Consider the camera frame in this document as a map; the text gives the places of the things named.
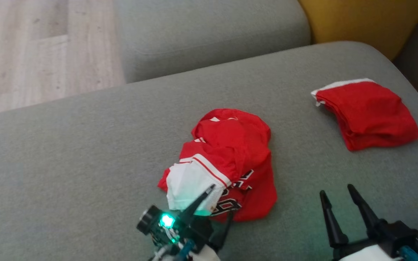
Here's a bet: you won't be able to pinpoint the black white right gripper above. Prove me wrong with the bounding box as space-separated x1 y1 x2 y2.
320 184 418 261

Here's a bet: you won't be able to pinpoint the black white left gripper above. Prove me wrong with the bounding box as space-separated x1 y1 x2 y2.
136 184 235 250

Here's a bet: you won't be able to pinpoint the red white basketball jersey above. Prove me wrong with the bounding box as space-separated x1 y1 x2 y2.
157 108 278 222

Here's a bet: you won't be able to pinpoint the red white shorts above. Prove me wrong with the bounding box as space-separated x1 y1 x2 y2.
311 78 418 152

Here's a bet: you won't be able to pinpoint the grey sofa seat cushion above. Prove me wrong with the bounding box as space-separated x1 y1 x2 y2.
0 41 418 261

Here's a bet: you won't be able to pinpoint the grey sofa chaise cushion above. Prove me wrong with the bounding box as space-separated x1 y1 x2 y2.
113 0 311 84

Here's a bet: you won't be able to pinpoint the mustard yellow pillow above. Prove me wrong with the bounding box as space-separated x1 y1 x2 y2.
298 0 418 61

